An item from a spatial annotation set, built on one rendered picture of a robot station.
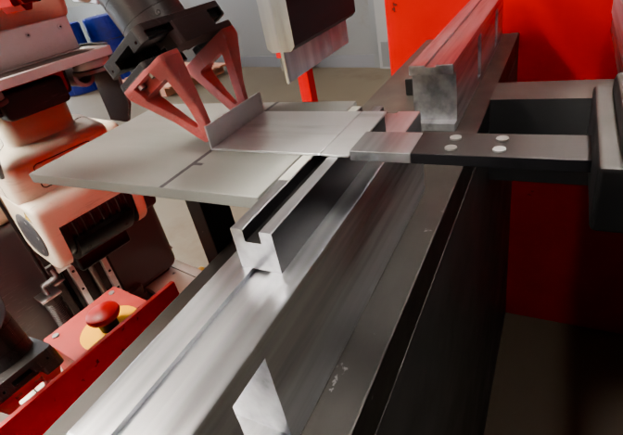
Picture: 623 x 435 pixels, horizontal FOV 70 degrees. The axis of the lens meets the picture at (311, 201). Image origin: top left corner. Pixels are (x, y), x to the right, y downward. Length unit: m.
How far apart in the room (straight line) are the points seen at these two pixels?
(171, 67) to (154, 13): 0.05
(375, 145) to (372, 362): 0.16
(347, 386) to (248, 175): 0.16
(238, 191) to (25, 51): 0.71
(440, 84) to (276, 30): 0.40
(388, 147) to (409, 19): 0.91
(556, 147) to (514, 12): 0.87
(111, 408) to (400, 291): 0.24
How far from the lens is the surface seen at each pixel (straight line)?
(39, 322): 1.40
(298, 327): 0.28
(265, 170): 0.34
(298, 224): 0.29
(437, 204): 0.50
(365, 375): 0.34
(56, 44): 0.99
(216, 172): 0.35
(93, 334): 0.62
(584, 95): 0.76
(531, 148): 0.31
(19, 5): 0.26
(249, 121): 0.44
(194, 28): 0.41
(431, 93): 0.66
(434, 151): 0.31
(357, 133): 0.36
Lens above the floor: 1.14
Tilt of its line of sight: 30 degrees down
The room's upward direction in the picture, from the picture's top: 12 degrees counter-clockwise
